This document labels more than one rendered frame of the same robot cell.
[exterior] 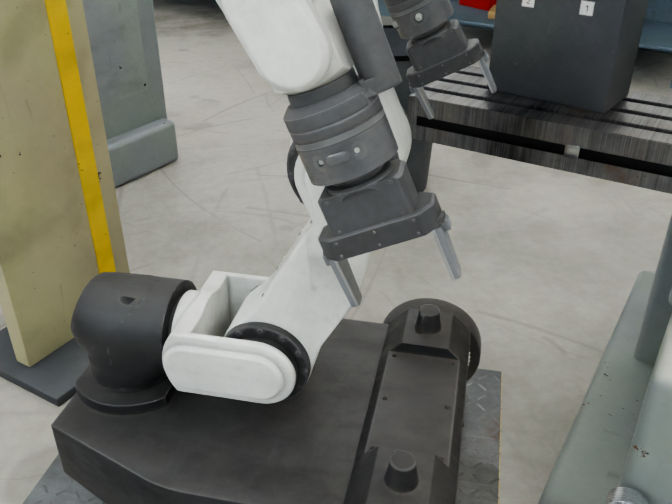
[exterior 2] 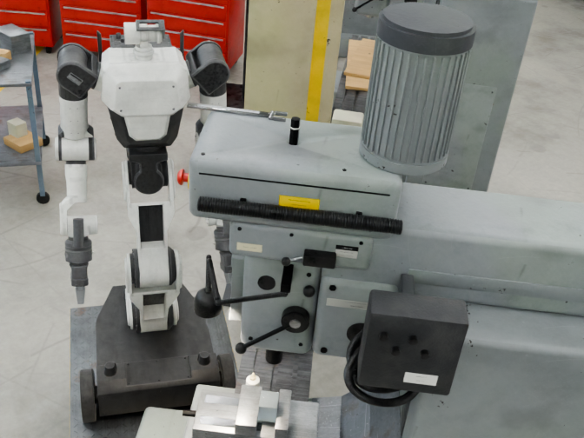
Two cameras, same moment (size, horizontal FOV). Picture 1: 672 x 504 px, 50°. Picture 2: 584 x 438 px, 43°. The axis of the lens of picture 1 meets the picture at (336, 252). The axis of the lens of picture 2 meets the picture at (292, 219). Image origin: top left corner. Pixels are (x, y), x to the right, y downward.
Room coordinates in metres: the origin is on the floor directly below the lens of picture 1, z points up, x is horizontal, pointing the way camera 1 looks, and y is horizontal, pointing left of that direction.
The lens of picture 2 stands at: (0.29, -2.09, 2.70)
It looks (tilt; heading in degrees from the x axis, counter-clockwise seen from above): 34 degrees down; 61
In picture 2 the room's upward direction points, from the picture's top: 6 degrees clockwise
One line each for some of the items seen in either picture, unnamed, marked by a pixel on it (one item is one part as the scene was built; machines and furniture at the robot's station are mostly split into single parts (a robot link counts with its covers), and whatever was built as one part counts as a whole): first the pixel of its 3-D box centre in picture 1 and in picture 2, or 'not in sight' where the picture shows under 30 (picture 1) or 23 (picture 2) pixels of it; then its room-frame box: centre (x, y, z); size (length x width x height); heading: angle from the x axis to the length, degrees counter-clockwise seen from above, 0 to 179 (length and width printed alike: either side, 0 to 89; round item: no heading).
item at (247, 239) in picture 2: not in sight; (303, 219); (1.04, -0.79, 1.68); 0.34 x 0.24 x 0.10; 149
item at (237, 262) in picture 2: not in sight; (238, 286); (0.91, -0.71, 1.45); 0.04 x 0.04 x 0.21; 59
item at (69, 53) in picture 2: not in sight; (72, 73); (0.69, 0.16, 1.70); 0.12 x 0.09 x 0.14; 77
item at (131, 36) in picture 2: not in sight; (141, 36); (0.89, 0.08, 1.84); 0.10 x 0.07 x 0.09; 168
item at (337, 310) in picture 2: not in sight; (355, 293); (1.17, -0.87, 1.47); 0.24 x 0.19 x 0.26; 59
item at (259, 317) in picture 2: not in sight; (282, 283); (1.01, -0.77, 1.47); 0.21 x 0.19 x 0.32; 59
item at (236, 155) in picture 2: not in sight; (297, 171); (1.02, -0.77, 1.81); 0.47 x 0.26 x 0.16; 149
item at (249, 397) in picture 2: not in sight; (248, 409); (0.92, -0.79, 1.05); 0.15 x 0.06 x 0.04; 60
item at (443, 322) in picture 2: not in sight; (410, 345); (1.09, -1.21, 1.62); 0.20 x 0.09 x 0.21; 149
